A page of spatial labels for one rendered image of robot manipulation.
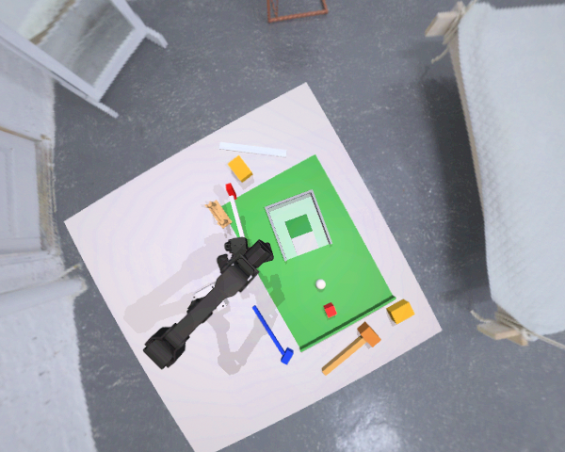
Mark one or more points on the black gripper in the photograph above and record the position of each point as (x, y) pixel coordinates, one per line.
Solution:
(223, 259)

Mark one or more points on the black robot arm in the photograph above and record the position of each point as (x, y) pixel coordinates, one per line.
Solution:
(169, 343)

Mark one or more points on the green putting mat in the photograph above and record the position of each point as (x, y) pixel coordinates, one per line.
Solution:
(353, 281)

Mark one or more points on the red cube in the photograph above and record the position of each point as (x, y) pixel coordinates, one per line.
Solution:
(329, 309)

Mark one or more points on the yellow block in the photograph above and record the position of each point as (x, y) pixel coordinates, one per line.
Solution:
(240, 169)
(400, 311)

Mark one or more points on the white flat bar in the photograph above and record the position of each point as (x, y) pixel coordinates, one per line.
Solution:
(251, 149)

